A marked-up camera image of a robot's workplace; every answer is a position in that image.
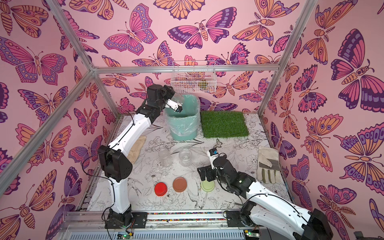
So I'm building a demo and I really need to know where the brown lid peanut jar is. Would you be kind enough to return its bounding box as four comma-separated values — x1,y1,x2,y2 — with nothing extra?
179,149,193,167

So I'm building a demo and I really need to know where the brown jar lid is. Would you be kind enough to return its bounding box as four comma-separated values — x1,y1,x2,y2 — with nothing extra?
173,177,188,193

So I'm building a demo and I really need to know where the clear peanut jar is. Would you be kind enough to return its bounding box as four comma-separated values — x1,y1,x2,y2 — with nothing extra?
159,148,173,168

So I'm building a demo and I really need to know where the red jar lid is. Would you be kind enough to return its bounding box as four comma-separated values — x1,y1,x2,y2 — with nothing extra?
154,182,168,197

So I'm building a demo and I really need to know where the green lid peanut jar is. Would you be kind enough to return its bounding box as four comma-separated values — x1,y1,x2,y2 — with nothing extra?
171,92,185,105

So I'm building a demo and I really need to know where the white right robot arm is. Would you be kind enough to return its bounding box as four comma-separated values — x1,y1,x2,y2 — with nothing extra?
197,156,334,240

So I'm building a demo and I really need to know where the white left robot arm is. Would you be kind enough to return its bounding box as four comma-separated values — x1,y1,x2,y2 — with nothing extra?
98,85,184,230

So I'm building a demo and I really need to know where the cream work glove right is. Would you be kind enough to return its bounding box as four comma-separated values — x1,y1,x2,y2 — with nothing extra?
257,147,281,184

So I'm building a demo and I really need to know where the mint green trash bin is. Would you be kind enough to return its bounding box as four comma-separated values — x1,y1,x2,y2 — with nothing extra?
164,94,201,142

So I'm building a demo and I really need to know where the clear plastic bin liner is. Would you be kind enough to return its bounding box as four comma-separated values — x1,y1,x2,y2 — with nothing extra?
163,93,202,140

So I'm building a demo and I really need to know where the green object in basket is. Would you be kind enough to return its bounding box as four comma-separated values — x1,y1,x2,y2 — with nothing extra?
198,80,208,91

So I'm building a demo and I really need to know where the green artificial grass mat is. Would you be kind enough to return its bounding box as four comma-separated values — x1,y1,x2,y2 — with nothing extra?
200,111,249,139

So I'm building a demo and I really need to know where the beige work glove left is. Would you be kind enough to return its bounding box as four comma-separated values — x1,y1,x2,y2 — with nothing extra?
127,136,147,164

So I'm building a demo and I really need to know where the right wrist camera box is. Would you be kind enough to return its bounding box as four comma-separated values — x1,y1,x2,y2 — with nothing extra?
207,148,219,169

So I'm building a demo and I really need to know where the white wire basket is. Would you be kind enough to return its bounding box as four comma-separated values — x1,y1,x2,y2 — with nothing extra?
170,60,217,94

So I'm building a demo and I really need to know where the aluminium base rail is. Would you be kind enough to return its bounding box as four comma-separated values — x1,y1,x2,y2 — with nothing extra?
59,208,316,240

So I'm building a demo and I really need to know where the aluminium frame post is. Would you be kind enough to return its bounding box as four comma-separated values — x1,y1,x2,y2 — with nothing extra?
258,0,318,117

